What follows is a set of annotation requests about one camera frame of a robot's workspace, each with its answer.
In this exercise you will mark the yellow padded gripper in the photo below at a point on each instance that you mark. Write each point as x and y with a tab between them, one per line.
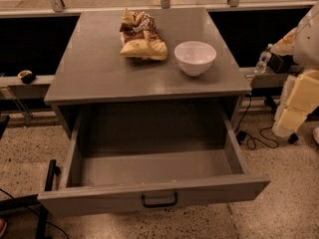
307	44

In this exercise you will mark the grey top drawer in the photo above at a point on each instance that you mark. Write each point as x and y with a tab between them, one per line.
118	152

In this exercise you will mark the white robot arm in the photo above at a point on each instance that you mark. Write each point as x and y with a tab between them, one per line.
302	42

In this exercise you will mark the grey drawer cabinet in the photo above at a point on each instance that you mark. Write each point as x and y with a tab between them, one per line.
93	71

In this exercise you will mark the small black box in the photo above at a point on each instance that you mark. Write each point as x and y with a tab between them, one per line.
280	64

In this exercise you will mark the clear water bottle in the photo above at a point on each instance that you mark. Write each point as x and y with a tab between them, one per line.
264	58

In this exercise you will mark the black power adapter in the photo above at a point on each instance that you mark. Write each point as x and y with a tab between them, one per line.
241	137

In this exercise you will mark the white bowl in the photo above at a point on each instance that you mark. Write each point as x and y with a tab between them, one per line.
194	57

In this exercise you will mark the crumpled chip bag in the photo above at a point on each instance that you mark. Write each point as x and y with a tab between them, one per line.
140	38

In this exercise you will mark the black tape measure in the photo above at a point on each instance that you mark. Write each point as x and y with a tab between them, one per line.
26	76

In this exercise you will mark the grey window ledge shelf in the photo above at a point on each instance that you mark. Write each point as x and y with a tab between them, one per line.
12	88

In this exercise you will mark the black metal stand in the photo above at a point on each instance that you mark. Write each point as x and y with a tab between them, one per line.
34	199

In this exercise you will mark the black drawer handle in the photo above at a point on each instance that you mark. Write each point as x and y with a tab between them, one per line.
151	202

